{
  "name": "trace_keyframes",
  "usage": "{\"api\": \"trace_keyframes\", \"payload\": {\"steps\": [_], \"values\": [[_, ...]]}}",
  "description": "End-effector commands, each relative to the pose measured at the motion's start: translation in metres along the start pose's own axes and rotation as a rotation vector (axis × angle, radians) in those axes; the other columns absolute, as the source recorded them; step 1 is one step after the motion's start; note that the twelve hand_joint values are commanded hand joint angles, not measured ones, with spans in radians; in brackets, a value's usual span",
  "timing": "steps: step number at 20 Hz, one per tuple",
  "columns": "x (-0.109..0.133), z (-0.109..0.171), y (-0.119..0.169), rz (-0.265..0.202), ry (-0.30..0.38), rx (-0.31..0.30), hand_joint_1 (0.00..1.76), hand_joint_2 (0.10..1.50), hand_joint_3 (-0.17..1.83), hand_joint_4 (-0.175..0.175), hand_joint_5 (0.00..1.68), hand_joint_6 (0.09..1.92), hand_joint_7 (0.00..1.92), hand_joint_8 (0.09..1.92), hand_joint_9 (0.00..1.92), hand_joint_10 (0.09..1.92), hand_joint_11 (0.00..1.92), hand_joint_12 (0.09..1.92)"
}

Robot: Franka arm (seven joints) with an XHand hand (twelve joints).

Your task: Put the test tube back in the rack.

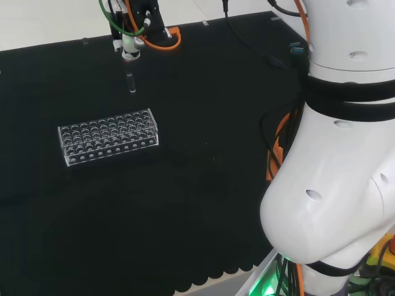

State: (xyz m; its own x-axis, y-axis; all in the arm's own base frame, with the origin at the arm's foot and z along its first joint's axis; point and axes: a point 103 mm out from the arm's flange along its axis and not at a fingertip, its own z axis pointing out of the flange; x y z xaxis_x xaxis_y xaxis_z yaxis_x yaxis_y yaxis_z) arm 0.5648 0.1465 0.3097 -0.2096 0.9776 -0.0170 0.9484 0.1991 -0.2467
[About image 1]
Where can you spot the clear plastic test tube rack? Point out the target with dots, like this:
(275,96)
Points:
(108,137)

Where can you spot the black bench cloth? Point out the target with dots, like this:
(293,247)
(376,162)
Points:
(154,216)

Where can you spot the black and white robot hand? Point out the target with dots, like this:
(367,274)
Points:
(148,21)

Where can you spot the clear glass test tube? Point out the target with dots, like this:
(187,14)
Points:
(131,81)

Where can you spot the white base rail green light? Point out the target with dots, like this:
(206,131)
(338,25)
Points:
(259,277)

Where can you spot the yellow stop button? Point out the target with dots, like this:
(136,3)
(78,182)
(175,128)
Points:
(378,253)

